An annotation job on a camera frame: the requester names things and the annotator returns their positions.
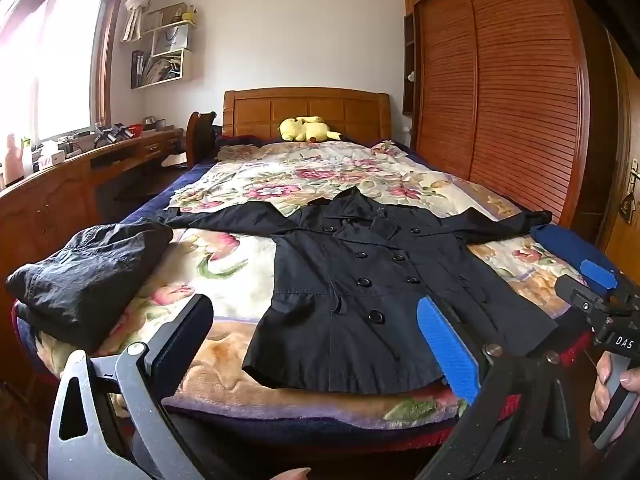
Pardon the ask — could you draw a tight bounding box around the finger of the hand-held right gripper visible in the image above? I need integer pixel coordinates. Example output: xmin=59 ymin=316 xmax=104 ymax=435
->
xmin=555 ymin=275 xmax=611 ymax=316
xmin=580 ymin=259 xmax=618 ymax=291

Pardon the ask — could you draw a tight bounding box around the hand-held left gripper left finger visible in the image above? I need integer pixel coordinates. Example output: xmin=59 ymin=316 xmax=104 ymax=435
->
xmin=47 ymin=294 xmax=215 ymax=480

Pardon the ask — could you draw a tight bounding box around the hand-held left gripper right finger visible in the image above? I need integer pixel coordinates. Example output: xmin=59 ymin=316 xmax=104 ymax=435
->
xmin=416 ymin=296 xmax=573 ymax=480

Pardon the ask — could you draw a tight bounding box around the black double-breasted coat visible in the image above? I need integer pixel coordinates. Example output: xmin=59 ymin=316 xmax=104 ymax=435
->
xmin=162 ymin=186 xmax=558 ymax=395

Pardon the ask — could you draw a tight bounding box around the person's right hand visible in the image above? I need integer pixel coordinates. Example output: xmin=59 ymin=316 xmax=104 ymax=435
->
xmin=589 ymin=351 xmax=640 ymax=422

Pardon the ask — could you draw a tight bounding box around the floral blanket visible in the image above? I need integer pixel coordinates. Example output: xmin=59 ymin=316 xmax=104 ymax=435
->
xmin=37 ymin=140 xmax=591 ymax=431

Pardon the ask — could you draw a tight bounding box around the folded black garment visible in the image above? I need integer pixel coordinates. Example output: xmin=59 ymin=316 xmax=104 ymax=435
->
xmin=6 ymin=218 xmax=174 ymax=356

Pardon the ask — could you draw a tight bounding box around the wooden door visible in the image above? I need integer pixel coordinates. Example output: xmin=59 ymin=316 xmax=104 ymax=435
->
xmin=597 ymin=35 xmax=640 ymax=281

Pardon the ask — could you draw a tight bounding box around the wooden desk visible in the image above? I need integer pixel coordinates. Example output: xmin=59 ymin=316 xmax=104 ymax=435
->
xmin=0 ymin=127 xmax=186 ymax=281

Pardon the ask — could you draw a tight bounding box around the wooden chair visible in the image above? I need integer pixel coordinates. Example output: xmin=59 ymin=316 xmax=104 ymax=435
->
xmin=186 ymin=110 xmax=218 ymax=170

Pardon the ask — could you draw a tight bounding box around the black desk gadget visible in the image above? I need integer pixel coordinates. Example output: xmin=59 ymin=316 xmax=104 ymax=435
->
xmin=95 ymin=124 xmax=136 ymax=148

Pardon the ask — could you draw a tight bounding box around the wooden louvred wardrobe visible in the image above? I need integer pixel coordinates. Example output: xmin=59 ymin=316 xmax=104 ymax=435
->
xmin=402 ymin=0 xmax=621 ymax=256

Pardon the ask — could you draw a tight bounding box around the white tissue box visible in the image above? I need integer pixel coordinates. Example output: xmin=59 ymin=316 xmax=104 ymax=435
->
xmin=32 ymin=147 xmax=66 ymax=171

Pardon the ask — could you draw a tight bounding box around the yellow plush toy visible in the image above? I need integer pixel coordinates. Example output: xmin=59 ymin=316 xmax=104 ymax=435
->
xmin=278 ymin=116 xmax=342 ymax=144

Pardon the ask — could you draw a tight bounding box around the pink bottle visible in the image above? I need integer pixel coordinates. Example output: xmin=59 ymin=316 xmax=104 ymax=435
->
xmin=4 ymin=134 xmax=25 ymax=183

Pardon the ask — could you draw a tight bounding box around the wooden bed headboard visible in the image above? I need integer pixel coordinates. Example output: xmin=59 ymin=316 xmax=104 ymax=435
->
xmin=223 ymin=87 xmax=392 ymax=146

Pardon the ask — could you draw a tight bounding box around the row of books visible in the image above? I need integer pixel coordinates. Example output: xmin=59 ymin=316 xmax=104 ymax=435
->
xmin=131 ymin=50 xmax=182 ymax=88

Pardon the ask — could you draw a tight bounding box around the white paper bag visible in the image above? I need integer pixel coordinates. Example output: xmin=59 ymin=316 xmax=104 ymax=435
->
xmin=152 ymin=25 xmax=190 ymax=57

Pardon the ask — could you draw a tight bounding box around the window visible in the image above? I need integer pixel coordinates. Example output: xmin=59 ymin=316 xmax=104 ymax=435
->
xmin=0 ymin=0 xmax=126 ymax=161

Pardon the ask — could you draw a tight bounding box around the cardboard box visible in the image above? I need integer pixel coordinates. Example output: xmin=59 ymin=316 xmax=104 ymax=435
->
xmin=142 ymin=4 xmax=187 ymax=31

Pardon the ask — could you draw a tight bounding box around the tied white curtain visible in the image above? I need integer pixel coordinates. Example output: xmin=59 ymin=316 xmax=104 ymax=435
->
xmin=121 ymin=0 xmax=168 ymax=43

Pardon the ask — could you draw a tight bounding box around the white wall shelf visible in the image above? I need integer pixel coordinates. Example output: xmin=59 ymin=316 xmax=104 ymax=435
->
xmin=130 ymin=7 xmax=197 ymax=90

